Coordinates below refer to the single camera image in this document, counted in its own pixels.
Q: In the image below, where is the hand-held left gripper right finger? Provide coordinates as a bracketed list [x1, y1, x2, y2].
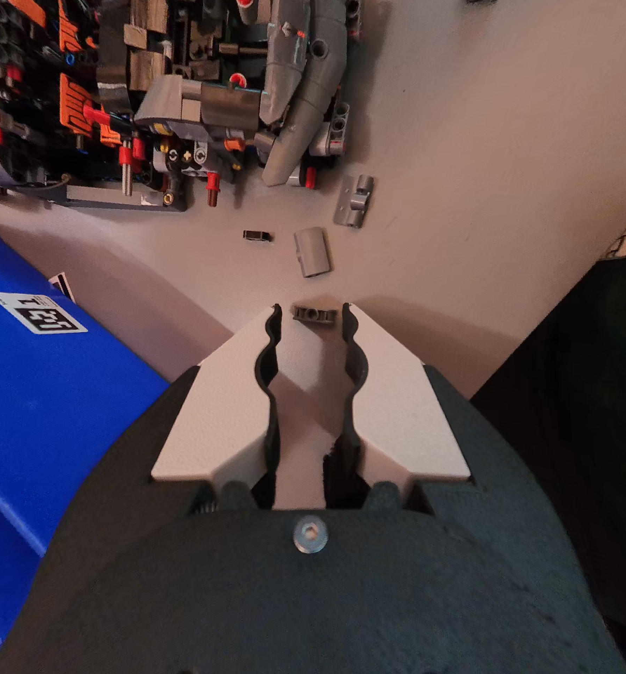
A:
[338, 302, 473, 510]

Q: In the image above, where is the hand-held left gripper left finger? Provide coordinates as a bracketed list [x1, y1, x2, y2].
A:
[150, 304, 283, 510]

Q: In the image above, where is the dark grey lego connector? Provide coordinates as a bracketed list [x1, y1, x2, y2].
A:
[290, 305, 338, 325]

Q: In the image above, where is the blue bin white label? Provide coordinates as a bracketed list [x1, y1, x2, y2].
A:
[0, 221, 170, 662]

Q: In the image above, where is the light grey curved lego panel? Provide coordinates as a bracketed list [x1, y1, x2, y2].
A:
[292, 227, 333, 279]

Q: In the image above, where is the grey lego connector block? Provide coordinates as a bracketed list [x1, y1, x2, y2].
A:
[333, 176, 374, 228]

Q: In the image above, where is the partly built lego car model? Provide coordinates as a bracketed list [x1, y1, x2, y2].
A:
[0, 0, 363, 212]

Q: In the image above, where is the black white striped card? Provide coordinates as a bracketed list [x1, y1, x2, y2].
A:
[46, 271, 76, 304]

